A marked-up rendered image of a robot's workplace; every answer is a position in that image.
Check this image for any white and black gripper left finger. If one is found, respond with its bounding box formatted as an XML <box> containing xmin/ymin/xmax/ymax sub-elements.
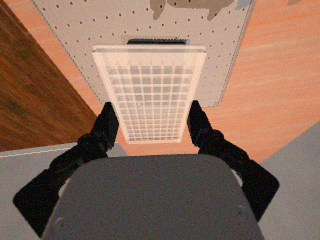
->
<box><xmin>13</xmin><ymin>102</ymin><xmax>119</xmax><ymax>240</ymax></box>

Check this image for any grey flat base plate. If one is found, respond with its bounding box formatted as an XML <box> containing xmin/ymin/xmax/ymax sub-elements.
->
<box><xmin>30</xmin><ymin>0</ymin><xmax>253</xmax><ymax>108</ymax></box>

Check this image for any white well plate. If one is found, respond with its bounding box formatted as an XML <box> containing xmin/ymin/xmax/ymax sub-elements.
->
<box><xmin>92</xmin><ymin>44</ymin><xmax>207</xmax><ymax>144</ymax></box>

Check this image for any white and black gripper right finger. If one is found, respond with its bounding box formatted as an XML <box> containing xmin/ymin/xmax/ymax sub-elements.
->
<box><xmin>186</xmin><ymin>100</ymin><xmax>280</xmax><ymax>223</ymax></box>

